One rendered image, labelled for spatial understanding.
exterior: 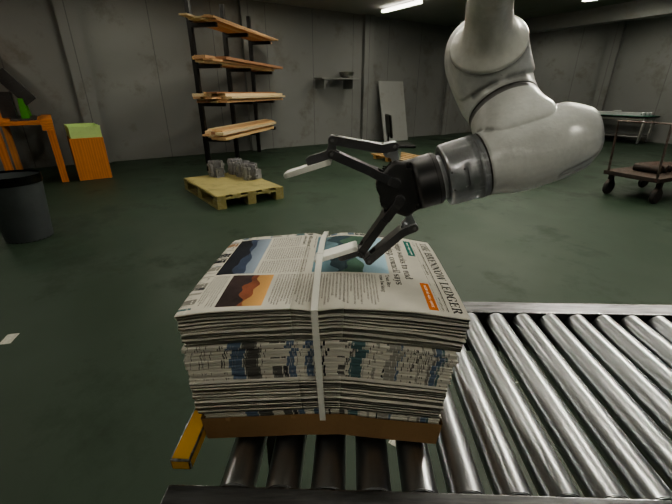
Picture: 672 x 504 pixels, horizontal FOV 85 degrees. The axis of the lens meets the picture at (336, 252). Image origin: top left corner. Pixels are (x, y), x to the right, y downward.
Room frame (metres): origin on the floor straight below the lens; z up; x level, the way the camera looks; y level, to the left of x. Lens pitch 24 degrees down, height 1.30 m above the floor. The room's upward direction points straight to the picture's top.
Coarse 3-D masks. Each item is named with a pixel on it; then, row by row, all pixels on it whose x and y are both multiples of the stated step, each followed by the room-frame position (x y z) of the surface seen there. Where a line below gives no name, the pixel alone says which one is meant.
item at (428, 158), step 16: (400, 160) 0.54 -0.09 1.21; (416, 160) 0.52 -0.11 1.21; (432, 160) 0.51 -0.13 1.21; (400, 176) 0.52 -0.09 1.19; (416, 176) 0.50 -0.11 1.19; (432, 176) 0.50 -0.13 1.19; (384, 192) 0.52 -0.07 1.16; (400, 192) 0.52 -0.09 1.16; (416, 192) 0.52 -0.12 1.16; (432, 192) 0.49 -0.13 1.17; (384, 208) 0.52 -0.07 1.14; (400, 208) 0.52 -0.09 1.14; (416, 208) 0.52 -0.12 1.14
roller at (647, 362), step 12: (600, 324) 0.73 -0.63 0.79; (612, 324) 0.72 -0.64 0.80; (612, 336) 0.69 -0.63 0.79; (624, 336) 0.67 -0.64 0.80; (624, 348) 0.65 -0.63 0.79; (636, 348) 0.63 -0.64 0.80; (636, 360) 0.61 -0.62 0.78; (648, 360) 0.59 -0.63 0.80; (660, 360) 0.59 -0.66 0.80; (648, 372) 0.57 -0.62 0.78; (660, 372) 0.56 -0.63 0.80; (660, 384) 0.54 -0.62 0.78
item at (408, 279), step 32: (384, 256) 0.58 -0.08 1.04; (416, 256) 0.59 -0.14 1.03; (352, 288) 0.46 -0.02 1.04; (384, 288) 0.46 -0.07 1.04; (416, 288) 0.47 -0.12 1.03; (448, 288) 0.48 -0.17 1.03; (352, 320) 0.41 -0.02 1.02; (384, 320) 0.41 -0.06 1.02; (416, 320) 0.40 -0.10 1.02; (448, 320) 0.40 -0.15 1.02; (352, 352) 0.40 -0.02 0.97; (384, 352) 0.40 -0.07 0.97; (416, 352) 0.40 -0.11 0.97; (448, 352) 0.40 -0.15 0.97; (352, 384) 0.40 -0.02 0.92; (384, 384) 0.40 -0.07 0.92; (416, 384) 0.40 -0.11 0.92; (384, 416) 0.40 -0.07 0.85; (416, 416) 0.40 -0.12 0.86
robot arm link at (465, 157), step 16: (448, 144) 0.52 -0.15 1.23; (464, 144) 0.51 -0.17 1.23; (480, 144) 0.50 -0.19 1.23; (448, 160) 0.50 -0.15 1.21; (464, 160) 0.49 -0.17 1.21; (480, 160) 0.49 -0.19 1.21; (448, 176) 0.49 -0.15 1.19; (464, 176) 0.49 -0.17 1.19; (480, 176) 0.49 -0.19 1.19; (448, 192) 0.50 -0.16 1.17; (464, 192) 0.49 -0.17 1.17; (480, 192) 0.49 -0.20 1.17
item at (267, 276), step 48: (240, 240) 0.68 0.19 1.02; (288, 240) 0.66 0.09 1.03; (240, 288) 0.47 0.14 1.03; (288, 288) 0.46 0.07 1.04; (192, 336) 0.41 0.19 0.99; (240, 336) 0.41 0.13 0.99; (288, 336) 0.41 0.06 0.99; (192, 384) 0.41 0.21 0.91; (240, 384) 0.40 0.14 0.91; (288, 384) 0.40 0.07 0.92
